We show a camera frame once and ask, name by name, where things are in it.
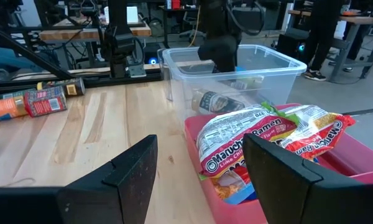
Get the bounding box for red Maruchan ramen pack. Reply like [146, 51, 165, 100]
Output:
[278, 104, 357, 161]

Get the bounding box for grey metal bracket plate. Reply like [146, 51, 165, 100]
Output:
[127, 63, 147, 78]

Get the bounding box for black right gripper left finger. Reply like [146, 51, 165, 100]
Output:
[58, 134, 159, 224]

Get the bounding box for clear plastic storage bin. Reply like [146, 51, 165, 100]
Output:
[161, 44, 308, 125]

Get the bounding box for wooden background workbench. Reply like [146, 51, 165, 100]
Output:
[39, 17, 152, 42]

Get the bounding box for orange spice bottle black cap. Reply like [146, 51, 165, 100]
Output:
[0, 95, 29, 124]

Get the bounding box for black box blue light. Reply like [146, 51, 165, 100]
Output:
[142, 42, 162, 66]

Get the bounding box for black computer tower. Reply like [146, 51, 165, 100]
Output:
[276, 30, 307, 58]

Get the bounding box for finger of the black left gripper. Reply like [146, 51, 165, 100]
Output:
[211, 60, 237, 75]

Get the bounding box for pink plastic tray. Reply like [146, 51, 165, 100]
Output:
[183, 103, 373, 224]

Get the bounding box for yellow hanging cable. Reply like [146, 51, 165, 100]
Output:
[188, 6, 203, 48]

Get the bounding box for green spice tin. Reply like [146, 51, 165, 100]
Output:
[0, 87, 38, 101]

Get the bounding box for lime chili ramen pack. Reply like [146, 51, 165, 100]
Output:
[196, 102, 299, 179]

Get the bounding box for dark spice bottle yellow label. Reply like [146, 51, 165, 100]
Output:
[36, 77, 86, 97]

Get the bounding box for red spice tin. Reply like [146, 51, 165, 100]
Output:
[24, 86, 68, 118]

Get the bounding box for wooden desk grey legs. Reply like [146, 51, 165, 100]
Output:
[287, 8, 373, 83]

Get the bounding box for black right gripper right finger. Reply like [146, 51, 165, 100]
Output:
[242, 133, 369, 224]

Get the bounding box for gold-lidded jar black label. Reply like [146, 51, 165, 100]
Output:
[191, 89, 247, 116]

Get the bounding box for white perforated box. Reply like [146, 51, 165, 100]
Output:
[103, 5, 140, 25]

